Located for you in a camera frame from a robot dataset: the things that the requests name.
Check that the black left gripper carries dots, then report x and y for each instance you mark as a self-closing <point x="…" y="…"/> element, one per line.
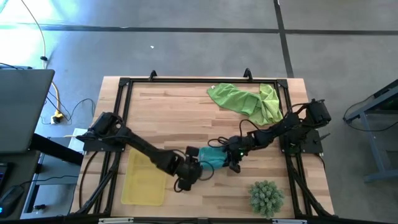
<point x="189" y="169"/>

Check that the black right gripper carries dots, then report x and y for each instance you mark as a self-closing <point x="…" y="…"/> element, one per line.
<point x="237" y="147"/>

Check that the teal microfiber towel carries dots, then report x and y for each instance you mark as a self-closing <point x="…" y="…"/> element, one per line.
<point x="213" y="157"/>

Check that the yellow translucent plastic basket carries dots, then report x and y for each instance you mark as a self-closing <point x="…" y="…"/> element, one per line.
<point x="143" y="186"/>

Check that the green microfiber towel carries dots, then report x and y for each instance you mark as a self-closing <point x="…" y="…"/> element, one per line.
<point x="233" y="98"/>

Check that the lime green textured towel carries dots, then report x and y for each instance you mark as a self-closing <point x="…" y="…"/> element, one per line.
<point x="269" y="105"/>

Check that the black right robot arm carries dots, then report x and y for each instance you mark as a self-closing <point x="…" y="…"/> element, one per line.
<point x="280" y="129"/>

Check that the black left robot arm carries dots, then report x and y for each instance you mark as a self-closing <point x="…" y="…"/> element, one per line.
<point x="146" y="149"/>

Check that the artificial green plant ball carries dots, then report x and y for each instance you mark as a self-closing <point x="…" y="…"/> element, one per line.
<point x="265" y="199"/>

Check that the grey shelf cart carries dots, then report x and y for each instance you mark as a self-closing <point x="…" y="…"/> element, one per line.
<point x="59" y="174"/>

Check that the black desk beam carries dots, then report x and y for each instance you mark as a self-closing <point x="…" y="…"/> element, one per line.
<point x="56" y="149"/>

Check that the blue-grey metal table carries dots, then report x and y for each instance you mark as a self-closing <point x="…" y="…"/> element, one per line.
<point x="373" y="143"/>

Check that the yellow power plug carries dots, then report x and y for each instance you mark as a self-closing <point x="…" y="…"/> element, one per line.
<point x="57" y="117"/>

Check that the small black object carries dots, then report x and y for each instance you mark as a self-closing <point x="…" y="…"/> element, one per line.
<point x="39" y="207"/>

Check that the dark desk top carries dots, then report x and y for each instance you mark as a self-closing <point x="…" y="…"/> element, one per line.
<point x="18" y="168"/>

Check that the black computer mouse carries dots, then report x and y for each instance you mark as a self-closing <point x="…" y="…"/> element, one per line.
<point x="11" y="197"/>

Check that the dark keyboard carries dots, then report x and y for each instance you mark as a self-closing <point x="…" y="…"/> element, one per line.
<point x="3" y="177"/>

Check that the black frame clamp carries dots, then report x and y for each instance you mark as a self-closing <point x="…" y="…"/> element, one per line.
<point x="247" y="75"/>
<point x="152" y="75"/>

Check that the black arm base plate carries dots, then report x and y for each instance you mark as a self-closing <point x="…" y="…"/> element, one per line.
<point x="311" y="144"/>
<point x="93" y="146"/>

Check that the black aluminium table frame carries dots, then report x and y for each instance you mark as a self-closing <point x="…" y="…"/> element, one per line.
<point x="202" y="80"/>

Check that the silver frame bracket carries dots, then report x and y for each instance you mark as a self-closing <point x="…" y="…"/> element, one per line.
<point x="289" y="221"/>
<point x="115" y="221"/>

